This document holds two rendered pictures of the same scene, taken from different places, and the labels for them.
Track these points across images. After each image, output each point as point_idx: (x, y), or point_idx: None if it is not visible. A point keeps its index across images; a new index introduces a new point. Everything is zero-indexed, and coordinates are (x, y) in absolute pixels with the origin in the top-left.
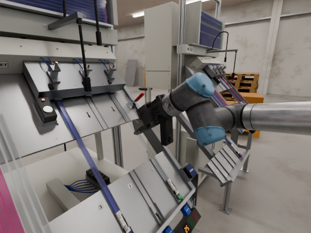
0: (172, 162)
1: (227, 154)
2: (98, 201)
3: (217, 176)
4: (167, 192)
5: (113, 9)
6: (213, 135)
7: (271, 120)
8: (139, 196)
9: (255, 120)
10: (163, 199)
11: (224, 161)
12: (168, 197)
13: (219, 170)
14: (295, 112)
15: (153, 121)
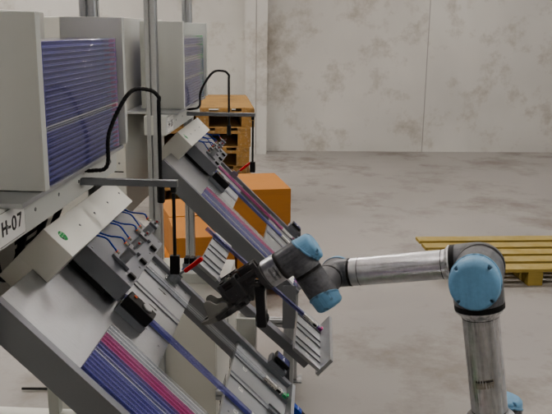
0: (255, 355)
1: (306, 330)
2: (231, 407)
3: (310, 361)
4: (270, 393)
5: (125, 119)
6: (333, 298)
7: (375, 274)
8: (254, 399)
9: (361, 276)
10: (273, 401)
11: (307, 340)
12: (274, 398)
13: (309, 353)
14: (391, 265)
15: (248, 298)
